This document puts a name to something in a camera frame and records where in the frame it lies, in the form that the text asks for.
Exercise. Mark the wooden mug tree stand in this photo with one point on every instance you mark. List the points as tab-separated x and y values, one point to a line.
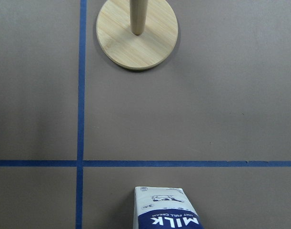
137	34

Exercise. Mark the blue white milk carton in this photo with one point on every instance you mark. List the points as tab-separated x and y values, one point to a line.
163	208

